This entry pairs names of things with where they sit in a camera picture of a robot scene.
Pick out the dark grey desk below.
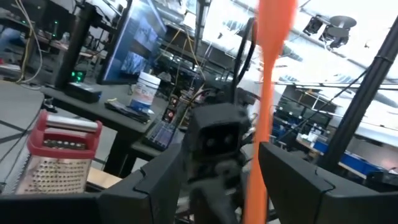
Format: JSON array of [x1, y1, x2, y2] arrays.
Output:
[[40, 82, 175, 180]]

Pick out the orange silicone spatula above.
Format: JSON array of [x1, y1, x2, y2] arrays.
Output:
[[243, 0, 299, 224]]

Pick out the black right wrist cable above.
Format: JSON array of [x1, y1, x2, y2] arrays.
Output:
[[231, 17, 259, 105]]

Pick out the white wipes canister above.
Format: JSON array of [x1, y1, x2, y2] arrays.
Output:
[[128, 71, 162, 114]]

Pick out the black rig upright beam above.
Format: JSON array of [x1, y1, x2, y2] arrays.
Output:
[[316, 14, 398, 175]]

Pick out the black monitor stand post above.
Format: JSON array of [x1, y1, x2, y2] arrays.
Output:
[[53, 2, 98, 91]]

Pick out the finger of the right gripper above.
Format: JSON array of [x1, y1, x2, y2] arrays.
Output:
[[189, 182, 241, 224]]

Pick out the computer monitor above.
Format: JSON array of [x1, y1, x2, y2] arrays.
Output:
[[96, 0, 170, 86]]

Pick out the black keyboard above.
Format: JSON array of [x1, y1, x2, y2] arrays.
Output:
[[142, 119, 179, 152]]

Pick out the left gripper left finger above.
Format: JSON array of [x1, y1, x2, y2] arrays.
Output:
[[0, 144, 188, 224]]

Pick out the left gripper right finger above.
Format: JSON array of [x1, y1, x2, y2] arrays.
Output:
[[259, 142, 398, 224]]

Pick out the black device with green light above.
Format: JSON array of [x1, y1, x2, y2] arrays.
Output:
[[63, 69, 103, 105]]

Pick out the red-handled steel box grater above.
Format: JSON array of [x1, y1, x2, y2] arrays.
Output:
[[14, 109, 104, 196]]

